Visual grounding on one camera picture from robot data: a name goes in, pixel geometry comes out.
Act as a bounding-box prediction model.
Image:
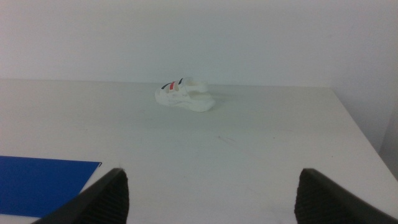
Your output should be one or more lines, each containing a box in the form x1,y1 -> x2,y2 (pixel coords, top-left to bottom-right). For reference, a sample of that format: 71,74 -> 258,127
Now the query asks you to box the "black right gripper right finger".
294,168 -> 398,224

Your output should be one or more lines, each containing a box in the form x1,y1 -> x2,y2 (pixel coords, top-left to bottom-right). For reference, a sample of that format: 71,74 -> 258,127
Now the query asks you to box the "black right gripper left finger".
30,167 -> 130,224

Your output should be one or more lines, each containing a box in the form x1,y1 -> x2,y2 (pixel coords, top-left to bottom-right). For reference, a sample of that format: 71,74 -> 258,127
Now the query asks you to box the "blue rectangular mat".
0,155 -> 103,218

